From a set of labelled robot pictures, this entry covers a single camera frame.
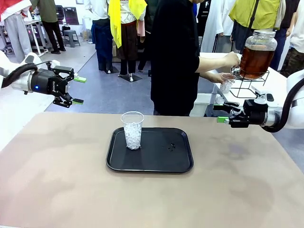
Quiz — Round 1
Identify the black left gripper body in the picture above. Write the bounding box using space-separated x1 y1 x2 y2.
29 67 71 96

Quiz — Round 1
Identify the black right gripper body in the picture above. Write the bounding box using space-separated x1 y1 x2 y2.
243 99 269 128

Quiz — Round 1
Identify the short clear plastic cup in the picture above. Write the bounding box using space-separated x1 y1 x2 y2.
219 73 236 94

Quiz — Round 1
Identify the glass tea dispenser jar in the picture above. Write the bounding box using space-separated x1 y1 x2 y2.
230 29 278 80

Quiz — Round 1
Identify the tall clear iced cup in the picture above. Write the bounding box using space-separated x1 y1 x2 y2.
120 111 145 151

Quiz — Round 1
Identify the person's right forearm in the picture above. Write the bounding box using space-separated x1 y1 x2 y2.
196 56 228 73

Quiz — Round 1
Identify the person's left forearm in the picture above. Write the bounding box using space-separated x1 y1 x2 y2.
199 71 218 84

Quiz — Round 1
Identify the person's right hand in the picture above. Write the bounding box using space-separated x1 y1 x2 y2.
223 51 241 69

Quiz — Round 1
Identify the white plastic box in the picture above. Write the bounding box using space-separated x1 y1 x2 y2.
193 93 216 117

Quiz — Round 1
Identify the grey step stool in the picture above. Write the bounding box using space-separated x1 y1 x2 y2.
63 30 81 48

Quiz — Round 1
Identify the white side table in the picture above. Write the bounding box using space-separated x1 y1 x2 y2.
199 52 294 105

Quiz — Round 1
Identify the mannequin in navy trousers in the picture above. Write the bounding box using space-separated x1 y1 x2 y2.
85 0 114 73

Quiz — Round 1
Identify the person in green top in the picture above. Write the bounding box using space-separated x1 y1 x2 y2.
30 0 67 54

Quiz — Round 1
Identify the person in grey trousers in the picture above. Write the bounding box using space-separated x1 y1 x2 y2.
0 0 33 63

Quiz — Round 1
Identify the mannequin with yellow scarf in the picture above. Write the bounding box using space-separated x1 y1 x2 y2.
108 0 148 83

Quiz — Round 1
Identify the person in black t-shirt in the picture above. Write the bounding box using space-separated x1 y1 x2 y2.
143 0 200 117

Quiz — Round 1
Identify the hanging white garment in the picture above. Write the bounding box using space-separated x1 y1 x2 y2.
204 0 236 53

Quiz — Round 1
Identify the large black plastic tray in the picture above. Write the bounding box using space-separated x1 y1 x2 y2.
105 126 194 173

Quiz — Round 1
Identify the mannequin in yellow-green jacket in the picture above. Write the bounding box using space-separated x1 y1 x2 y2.
229 0 285 48

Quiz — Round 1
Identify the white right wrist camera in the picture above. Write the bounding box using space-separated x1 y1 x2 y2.
251 85 275 104

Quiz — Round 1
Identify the black left arm hose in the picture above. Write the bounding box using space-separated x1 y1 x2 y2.
2 64 38 88

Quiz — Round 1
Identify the black wire dispenser stand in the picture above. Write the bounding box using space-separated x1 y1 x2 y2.
229 70 270 98

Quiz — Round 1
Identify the white frame workbench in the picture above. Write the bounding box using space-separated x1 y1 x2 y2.
23 14 48 57

